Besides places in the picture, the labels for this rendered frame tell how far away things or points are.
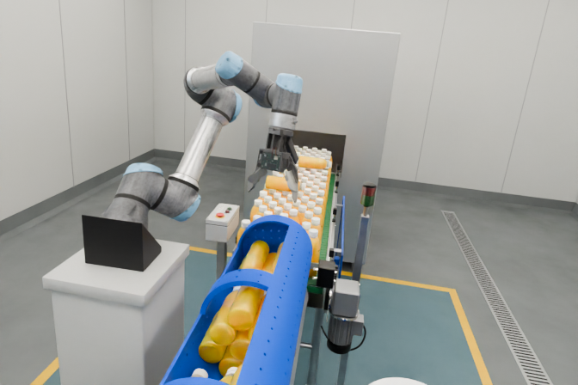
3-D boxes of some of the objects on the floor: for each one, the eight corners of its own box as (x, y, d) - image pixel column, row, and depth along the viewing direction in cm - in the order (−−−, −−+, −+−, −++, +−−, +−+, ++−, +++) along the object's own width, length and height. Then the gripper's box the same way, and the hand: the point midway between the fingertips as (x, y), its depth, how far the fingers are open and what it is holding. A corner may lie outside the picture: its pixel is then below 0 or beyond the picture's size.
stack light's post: (335, 398, 225) (360, 216, 193) (335, 392, 229) (360, 213, 197) (341, 399, 224) (369, 217, 192) (341, 393, 228) (369, 214, 196)
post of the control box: (212, 403, 215) (217, 233, 186) (213, 397, 219) (219, 229, 190) (218, 404, 215) (225, 234, 186) (221, 398, 218) (228, 230, 189)
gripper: (242, 122, 113) (230, 192, 115) (309, 134, 107) (296, 207, 108) (255, 125, 121) (244, 190, 123) (317, 136, 115) (305, 204, 116)
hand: (272, 198), depth 118 cm, fingers open, 14 cm apart
